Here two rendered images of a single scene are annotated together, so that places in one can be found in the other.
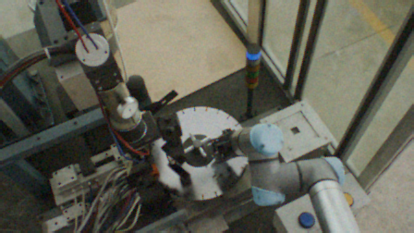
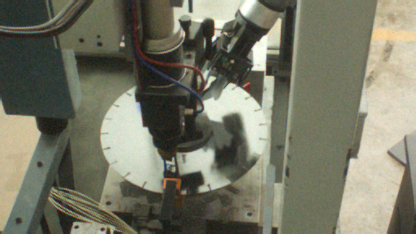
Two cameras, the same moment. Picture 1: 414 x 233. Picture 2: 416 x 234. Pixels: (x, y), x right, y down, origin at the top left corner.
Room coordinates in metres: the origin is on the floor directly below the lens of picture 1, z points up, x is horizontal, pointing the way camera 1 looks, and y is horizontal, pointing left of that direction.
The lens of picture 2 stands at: (0.08, 0.87, 1.93)
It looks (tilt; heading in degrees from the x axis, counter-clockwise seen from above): 43 degrees down; 291
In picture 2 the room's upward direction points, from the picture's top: 3 degrees clockwise
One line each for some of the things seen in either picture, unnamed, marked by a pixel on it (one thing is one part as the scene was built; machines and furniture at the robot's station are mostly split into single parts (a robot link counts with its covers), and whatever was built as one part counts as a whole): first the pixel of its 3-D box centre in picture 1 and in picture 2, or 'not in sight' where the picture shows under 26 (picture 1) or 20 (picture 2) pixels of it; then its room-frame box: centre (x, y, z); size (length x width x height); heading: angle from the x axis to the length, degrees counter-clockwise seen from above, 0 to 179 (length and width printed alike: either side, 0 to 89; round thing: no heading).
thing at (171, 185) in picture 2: (143, 177); (170, 208); (0.49, 0.22, 0.95); 0.10 x 0.03 x 0.07; 110
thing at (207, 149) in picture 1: (198, 149); (183, 124); (0.55, 0.04, 0.96); 0.11 x 0.11 x 0.03
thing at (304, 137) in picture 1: (292, 140); (228, 68); (0.61, -0.30, 0.82); 0.18 x 0.18 x 0.15; 20
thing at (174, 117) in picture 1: (172, 134); (187, 67); (0.50, 0.10, 1.17); 0.06 x 0.05 x 0.20; 101
